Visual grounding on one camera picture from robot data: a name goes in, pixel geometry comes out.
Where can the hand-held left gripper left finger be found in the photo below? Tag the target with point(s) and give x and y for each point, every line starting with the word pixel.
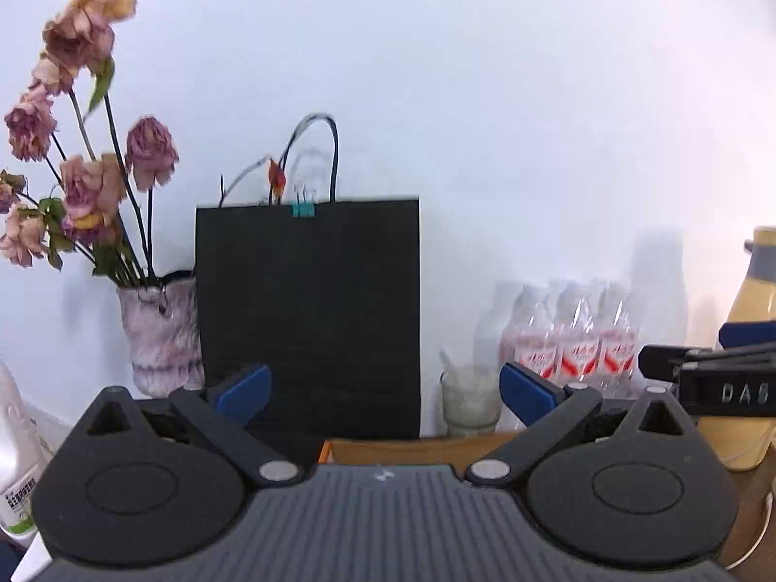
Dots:
pixel 245 394

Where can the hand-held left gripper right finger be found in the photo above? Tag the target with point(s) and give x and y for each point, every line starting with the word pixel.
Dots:
pixel 527 397

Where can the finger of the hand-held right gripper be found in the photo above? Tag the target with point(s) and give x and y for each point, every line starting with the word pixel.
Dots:
pixel 749 334
pixel 661 362

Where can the red cardboard box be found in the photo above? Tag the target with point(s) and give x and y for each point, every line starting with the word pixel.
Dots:
pixel 424 451

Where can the yellow thermos jug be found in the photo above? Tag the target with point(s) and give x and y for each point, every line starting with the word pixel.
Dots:
pixel 755 297

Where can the clear glass cup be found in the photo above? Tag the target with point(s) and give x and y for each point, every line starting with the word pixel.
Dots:
pixel 470 400

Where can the black paper bag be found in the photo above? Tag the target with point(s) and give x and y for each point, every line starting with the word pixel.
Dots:
pixel 309 315

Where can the pink white fuzzy vase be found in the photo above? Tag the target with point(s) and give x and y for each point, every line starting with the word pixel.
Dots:
pixel 157 339

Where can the teal binder clip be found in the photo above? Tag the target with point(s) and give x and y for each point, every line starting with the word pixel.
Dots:
pixel 303 210

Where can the red bag tag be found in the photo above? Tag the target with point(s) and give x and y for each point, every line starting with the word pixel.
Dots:
pixel 277 176

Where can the white detergent bottle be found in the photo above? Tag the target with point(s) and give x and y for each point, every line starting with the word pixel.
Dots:
pixel 18 467

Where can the dried pink rose bouquet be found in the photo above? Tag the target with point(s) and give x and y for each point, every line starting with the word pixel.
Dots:
pixel 79 42

